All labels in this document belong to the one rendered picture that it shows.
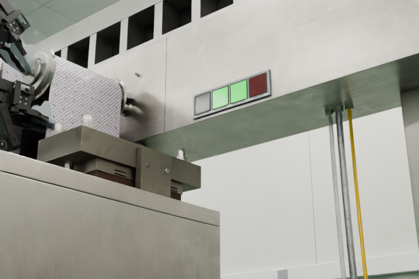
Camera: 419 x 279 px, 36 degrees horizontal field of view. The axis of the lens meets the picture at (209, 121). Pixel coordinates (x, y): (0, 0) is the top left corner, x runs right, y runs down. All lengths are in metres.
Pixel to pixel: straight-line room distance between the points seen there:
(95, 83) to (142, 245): 0.54
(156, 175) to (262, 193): 2.96
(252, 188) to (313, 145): 0.55
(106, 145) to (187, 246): 0.30
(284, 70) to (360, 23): 0.21
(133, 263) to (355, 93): 0.65
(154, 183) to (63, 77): 0.39
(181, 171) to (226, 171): 3.08
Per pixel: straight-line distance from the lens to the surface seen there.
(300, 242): 4.24
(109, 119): 1.79
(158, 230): 1.47
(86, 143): 1.45
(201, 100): 1.72
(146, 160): 1.53
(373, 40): 1.49
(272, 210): 4.40
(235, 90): 1.65
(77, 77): 1.75
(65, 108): 1.70
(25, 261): 1.24
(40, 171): 1.28
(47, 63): 1.71
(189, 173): 1.67
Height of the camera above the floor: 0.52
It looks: 21 degrees up
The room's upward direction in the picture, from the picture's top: straight up
